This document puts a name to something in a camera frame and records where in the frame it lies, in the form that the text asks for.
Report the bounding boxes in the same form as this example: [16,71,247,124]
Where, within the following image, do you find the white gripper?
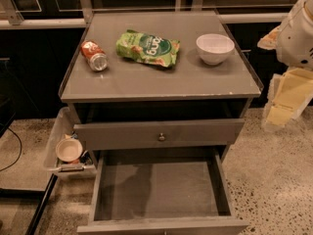
[257,0,313,128]

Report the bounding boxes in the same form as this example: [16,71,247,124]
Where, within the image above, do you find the green rice chip bag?
[115,29,180,68]

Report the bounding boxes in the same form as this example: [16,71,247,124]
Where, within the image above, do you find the grey drawer cabinet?
[58,10,264,164]

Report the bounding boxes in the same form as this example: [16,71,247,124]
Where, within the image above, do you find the open middle grey drawer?
[77,147,247,235]

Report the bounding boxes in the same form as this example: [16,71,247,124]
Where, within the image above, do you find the top grey drawer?
[74,118,244,150]

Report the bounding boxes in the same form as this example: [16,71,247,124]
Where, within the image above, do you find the white bowl on cabinet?
[196,33,235,65]

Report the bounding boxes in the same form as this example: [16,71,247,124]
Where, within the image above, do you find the orange soda can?
[80,40,108,71]

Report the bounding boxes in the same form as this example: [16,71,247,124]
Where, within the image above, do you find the clear plastic storage bin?
[43,107,96,179]

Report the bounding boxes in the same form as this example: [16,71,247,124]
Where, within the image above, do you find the beige bowl in bin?
[56,138,83,163]

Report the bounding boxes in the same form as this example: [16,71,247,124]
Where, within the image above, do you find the metal railing frame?
[0,0,298,25]

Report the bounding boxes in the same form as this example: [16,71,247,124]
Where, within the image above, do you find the black floor cable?
[0,126,23,172]

